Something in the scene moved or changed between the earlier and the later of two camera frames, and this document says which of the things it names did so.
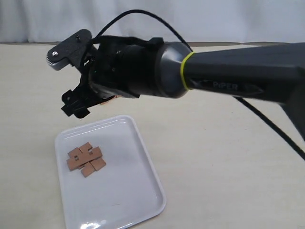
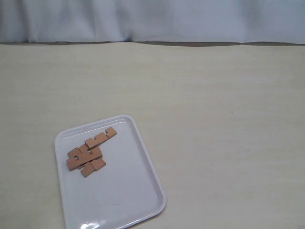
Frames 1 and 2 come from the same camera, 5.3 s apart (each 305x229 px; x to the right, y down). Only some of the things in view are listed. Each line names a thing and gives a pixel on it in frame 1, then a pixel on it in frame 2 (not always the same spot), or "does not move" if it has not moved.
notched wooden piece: x=115 y=97 → x=92 y=142
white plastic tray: x=126 y=191 does not move
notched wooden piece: x=78 y=156 does not move
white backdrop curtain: x=196 y=21 does not move
